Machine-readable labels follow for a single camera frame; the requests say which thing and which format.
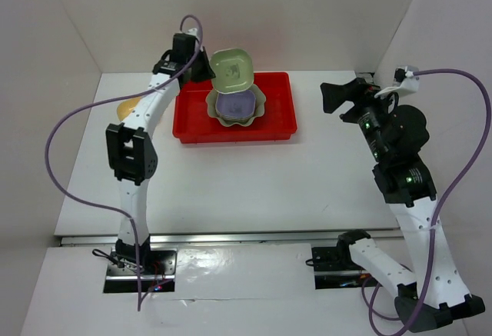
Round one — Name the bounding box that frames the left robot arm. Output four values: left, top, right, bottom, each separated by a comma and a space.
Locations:
105, 28, 214, 274

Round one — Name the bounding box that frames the yellow square plate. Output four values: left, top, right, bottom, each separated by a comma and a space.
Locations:
116, 97, 141, 121

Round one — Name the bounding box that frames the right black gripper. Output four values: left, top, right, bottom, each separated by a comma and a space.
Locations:
320, 75, 401, 161

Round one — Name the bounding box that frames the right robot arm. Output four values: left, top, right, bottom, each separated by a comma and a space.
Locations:
319, 78, 485, 333

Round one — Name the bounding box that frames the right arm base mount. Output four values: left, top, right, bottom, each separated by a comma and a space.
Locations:
305, 247, 377, 290

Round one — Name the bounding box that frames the large green scalloped bowl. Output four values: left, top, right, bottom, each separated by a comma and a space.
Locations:
205, 85, 266, 127

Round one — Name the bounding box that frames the green square plate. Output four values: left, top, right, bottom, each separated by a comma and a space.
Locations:
209, 48, 254, 94

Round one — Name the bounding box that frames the purple square plate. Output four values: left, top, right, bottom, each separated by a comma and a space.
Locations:
215, 90, 256, 120

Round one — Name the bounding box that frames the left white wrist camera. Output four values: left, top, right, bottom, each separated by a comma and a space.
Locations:
186, 28, 201, 39

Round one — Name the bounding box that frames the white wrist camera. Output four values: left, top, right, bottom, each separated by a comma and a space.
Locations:
186, 28, 201, 39
374, 65, 419, 98

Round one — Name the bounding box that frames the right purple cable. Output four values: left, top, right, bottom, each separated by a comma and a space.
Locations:
367, 67, 492, 336

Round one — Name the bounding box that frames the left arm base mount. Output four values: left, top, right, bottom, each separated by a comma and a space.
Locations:
92, 248, 178, 294

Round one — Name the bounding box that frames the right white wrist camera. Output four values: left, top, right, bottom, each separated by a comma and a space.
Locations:
374, 65, 419, 98

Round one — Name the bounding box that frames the aluminium rail front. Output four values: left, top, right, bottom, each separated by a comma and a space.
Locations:
59, 229, 401, 247

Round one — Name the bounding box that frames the red plastic bin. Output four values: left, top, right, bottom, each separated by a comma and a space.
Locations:
172, 72, 298, 144

